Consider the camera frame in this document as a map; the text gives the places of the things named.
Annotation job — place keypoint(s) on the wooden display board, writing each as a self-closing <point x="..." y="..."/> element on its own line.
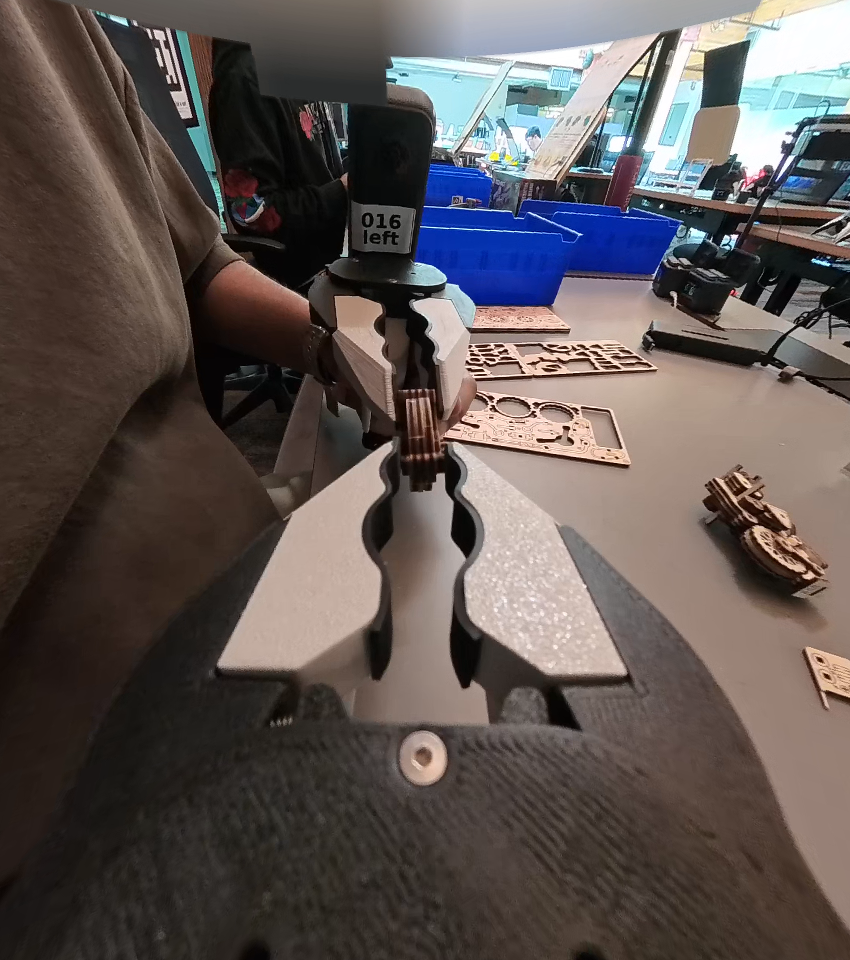
<point x="590" y="112"/>

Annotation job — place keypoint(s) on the wooden sheet with round holes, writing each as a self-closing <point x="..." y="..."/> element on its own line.
<point x="537" y="435"/>

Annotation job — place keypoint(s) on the layered wooden gear wheel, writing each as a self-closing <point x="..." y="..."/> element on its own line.
<point x="417" y="439"/>

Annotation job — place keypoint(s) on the person's left forearm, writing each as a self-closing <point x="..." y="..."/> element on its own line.
<point x="260" y="315"/>

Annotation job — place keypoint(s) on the person's left hand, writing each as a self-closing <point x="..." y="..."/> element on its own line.
<point x="350" y="397"/>

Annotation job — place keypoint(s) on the dark printed box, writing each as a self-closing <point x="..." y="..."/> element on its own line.
<point x="519" y="191"/>

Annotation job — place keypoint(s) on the black pillar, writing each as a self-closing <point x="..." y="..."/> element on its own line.
<point x="657" y="97"/>

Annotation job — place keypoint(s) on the engraved wooden board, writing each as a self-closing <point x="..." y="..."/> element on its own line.
<point x="519" y="319"/>

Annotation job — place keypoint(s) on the laptop with stand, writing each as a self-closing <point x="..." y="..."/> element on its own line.
<point x="837" y="161"/>

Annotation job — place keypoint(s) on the framed black-white poster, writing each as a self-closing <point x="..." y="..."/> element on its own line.
<point x="170" y="67"/>

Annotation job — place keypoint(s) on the wooden work table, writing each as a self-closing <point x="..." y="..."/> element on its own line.
<point x="807" y="240"/>
<point x="695" y="201"/>

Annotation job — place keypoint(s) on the grey desk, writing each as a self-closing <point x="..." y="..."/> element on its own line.
<point x="695" y="450"/>

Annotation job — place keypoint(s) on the black power strip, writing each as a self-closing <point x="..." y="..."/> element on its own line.
<point x="710" y="341"/>

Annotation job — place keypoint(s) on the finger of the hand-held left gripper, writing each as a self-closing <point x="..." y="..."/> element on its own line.
<point x="361" y="345"/>
<point x="447" y="345"/>

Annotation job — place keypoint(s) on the black hanging panel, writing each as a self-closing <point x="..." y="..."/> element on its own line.
<point x="725" y="75"/>

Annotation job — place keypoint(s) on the wooden model vehicle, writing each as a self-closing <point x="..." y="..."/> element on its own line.
<point x="770" y="532"/>

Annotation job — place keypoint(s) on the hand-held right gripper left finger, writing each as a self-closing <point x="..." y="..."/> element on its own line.
<point x="305" y="585"/>

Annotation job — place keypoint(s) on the blue plastic bin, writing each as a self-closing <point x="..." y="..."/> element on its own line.
<point x="620" y="240"/>
<point x="492" y="259"/>
<point x="459" y="187"/>

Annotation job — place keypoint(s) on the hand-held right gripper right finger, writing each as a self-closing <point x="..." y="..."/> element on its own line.
<point x="537" y="600"/>

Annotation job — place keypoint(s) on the beige rounded board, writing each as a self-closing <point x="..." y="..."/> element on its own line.
<point x="710" y="139"/>

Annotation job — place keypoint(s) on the wooden lattice cut-out sheet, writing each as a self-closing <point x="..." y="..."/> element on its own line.
<point x="545" y="365"/>

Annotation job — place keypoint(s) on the black battery charger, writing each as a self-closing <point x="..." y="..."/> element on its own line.
<point x="702" y="289"/>

